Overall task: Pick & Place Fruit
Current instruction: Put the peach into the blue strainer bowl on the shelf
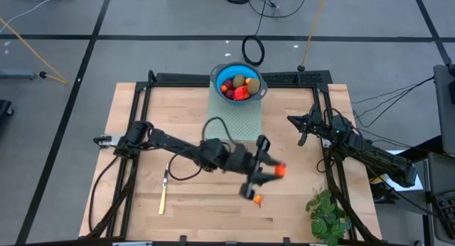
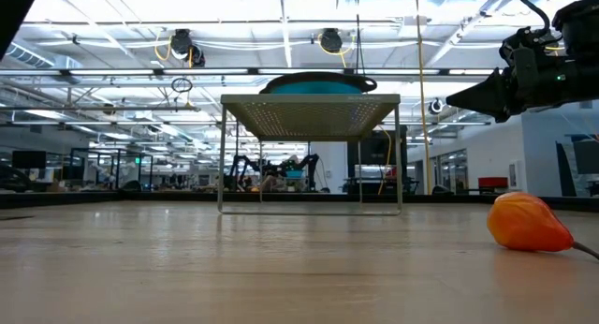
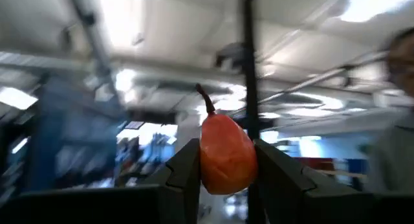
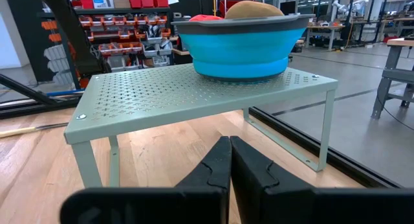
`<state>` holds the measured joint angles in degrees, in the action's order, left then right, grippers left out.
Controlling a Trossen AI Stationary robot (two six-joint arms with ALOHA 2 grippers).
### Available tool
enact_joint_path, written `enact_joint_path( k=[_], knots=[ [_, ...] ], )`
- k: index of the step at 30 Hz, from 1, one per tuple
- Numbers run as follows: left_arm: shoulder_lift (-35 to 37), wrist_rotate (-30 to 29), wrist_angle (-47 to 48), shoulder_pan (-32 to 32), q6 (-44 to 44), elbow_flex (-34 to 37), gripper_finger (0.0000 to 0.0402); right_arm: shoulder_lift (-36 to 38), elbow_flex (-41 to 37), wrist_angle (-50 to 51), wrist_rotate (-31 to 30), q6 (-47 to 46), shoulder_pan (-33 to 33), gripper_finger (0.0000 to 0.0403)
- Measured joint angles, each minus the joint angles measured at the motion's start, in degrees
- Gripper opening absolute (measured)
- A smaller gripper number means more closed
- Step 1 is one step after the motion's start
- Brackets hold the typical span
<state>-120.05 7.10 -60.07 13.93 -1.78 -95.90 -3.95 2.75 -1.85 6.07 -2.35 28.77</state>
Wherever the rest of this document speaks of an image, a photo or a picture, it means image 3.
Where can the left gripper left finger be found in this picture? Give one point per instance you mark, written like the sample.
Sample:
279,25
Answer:
97,208

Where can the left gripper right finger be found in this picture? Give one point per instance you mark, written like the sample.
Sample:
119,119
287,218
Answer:
323,208

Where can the red-orange bell pepper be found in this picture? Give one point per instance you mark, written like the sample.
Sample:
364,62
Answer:
226,156

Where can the person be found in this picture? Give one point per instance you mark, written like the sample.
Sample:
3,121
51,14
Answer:
394,146

